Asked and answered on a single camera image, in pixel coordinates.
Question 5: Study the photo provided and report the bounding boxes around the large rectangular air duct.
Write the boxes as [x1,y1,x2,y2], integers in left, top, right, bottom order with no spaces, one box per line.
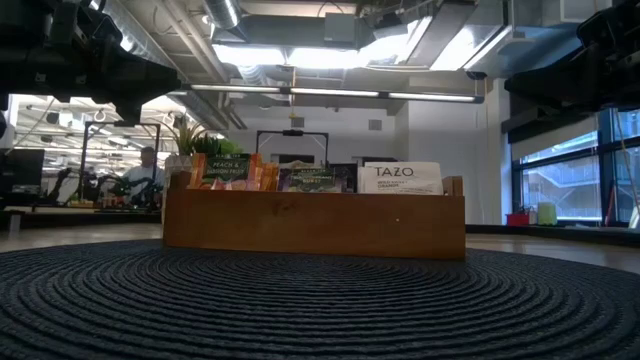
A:
[359,0,506,71]

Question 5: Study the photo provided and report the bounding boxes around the round dark woven placemat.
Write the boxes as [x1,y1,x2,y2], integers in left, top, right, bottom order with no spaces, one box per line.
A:
[0,238,640,360]

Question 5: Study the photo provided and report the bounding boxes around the pale green container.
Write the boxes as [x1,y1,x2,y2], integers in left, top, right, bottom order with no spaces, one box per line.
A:
[536,201,558,227]

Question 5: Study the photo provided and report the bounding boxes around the black robot station frame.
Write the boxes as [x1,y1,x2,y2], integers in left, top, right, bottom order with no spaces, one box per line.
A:
[78,121,162,204]
[255,128,330,169]

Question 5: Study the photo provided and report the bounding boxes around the black monitor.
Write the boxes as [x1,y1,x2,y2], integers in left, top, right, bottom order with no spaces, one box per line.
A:
[0,148,46,195]

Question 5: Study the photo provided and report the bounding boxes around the person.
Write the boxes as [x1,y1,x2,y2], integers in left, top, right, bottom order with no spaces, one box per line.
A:
[121,145,166,207]

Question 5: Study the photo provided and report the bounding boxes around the silver round air duct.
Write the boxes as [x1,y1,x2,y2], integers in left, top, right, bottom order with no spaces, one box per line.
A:
[202,0,244,31]

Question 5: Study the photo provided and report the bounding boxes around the long ceiling light bar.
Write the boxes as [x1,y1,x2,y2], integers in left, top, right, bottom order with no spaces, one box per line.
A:
[182,82,485,105]

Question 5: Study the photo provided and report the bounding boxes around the dark purple blackcurrant tea bag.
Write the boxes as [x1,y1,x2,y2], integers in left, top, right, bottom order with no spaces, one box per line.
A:
[278,160,351,194]

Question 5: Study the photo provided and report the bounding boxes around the wooden three-slot tray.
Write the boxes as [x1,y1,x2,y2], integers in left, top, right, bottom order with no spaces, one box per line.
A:
[162,170,467,261]

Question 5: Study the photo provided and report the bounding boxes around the potted green succulent plant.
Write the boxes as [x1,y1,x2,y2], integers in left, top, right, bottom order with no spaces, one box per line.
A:
[160,115,244,224]

